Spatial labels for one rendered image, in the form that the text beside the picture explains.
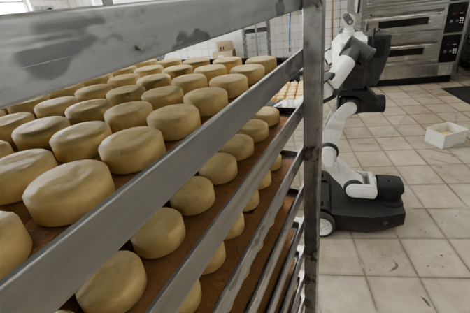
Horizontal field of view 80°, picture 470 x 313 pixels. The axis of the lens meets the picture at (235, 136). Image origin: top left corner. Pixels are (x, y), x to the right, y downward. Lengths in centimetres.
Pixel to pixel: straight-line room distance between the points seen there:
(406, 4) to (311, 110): 474
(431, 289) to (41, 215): 206
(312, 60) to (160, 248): 36
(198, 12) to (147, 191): 13
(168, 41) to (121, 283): 18
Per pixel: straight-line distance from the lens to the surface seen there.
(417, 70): 550
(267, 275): 46
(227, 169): 34
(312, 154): 55
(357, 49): 161
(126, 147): 23
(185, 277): 25
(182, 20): 20
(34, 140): 32
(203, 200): 30
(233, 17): 26
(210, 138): 23
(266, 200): 46
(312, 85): 50
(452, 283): 221
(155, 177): 18
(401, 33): 517
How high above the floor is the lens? 160
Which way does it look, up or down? 26 degrees down
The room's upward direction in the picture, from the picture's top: 7 degrees counter-clockwise
